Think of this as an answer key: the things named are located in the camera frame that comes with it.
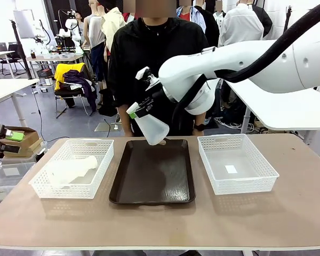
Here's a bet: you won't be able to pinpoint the white perforated plastic basket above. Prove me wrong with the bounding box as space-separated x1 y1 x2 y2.
197 134 280 195
28 138 115 199

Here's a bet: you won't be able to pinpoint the brown cardboard box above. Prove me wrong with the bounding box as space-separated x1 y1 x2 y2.
0 126 41 147
3 138 45 158

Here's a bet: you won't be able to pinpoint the mannequin in black jacket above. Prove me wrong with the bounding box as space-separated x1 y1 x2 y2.
194 5 221 48

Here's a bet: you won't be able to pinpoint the mannequin in cream shirt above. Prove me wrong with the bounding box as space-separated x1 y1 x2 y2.
101 6 126 54

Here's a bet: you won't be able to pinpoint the white floor cables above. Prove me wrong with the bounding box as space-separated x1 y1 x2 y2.
214 116 257 134

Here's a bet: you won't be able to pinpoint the dark purple garment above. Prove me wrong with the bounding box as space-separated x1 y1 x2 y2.
63 69 98 113

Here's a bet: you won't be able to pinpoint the mannequin in white tank top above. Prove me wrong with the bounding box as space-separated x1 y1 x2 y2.
83 0 107 82

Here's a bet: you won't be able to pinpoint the large white side table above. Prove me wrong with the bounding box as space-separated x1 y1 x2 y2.
225 78 320 146

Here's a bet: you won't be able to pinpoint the mannequin in white shirt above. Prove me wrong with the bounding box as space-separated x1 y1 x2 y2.
218 0 265 48

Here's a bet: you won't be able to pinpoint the black tripod stand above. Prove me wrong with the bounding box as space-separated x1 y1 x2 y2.
284 5 294 29
9 19 33 81

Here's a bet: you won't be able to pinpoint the clear plastic storage bin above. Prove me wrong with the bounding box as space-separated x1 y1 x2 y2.
0 157 37 188

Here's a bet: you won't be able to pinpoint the dark brown serving tray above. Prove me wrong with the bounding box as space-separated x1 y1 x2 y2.
109 138 197 205

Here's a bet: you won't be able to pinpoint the hanging black garment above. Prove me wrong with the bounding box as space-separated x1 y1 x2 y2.
252 4 273 38

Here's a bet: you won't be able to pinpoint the black right arm cable sleeve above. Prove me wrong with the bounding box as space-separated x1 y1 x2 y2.
172 0 320 132

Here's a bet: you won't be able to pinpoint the thin pendant necklace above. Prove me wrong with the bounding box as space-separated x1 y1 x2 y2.
142 18 169 37

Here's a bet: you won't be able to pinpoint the white display board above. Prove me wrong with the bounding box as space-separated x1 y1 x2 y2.
13 9 36 39

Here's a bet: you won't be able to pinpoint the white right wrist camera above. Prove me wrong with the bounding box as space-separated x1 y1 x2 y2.
135 66 159 87

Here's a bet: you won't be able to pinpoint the yellow garment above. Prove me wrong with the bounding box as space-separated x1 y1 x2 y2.
54 63 86 91

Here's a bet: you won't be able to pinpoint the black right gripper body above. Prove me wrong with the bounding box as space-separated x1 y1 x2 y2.
148 86 174 107

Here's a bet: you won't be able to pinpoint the mannequin in blue shirt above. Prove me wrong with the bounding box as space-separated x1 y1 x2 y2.
175 0 206 34

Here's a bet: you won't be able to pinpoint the metal chair with clothes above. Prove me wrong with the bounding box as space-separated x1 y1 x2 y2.
54 86 97 118

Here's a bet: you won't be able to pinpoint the person in black jacket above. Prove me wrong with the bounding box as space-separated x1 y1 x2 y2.
108 17 220 138

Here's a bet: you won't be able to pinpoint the black plastic crate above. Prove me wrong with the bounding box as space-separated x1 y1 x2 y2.
36 68 55 86

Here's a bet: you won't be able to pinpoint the person's right forearm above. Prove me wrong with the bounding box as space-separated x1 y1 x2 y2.
116 104 132 131

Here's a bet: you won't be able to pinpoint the translucent plastic conical flask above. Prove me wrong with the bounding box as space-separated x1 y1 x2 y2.
44 155 98 186
126 102 170 146

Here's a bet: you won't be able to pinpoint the grey floor outlet plate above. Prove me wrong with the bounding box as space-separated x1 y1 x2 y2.
94 120 122 133

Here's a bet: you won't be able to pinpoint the cluttered background work table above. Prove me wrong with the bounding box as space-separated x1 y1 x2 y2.
26 50 85 66

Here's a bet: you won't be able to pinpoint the black office chair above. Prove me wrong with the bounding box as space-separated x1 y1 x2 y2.
0 42 27 76

